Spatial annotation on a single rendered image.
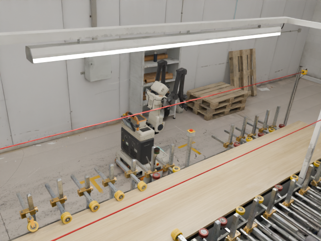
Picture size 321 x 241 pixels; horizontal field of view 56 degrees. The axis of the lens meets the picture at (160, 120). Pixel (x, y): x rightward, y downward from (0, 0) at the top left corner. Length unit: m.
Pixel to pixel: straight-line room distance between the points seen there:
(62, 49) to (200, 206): 1.82
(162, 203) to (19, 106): 3.16
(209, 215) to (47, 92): 3.48
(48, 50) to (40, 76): 3.32
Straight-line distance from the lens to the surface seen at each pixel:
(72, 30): 1.90
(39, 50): 1.84
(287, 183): 3.71
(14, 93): 5.15
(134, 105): 5.88
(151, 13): 5.88
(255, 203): 2.72
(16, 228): 4.11
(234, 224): 2.63
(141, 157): 4.27
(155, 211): 2.77
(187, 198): 2.94
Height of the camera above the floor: 2.81
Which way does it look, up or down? 27 degrees down
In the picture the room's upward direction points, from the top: 4 degrees clockwise
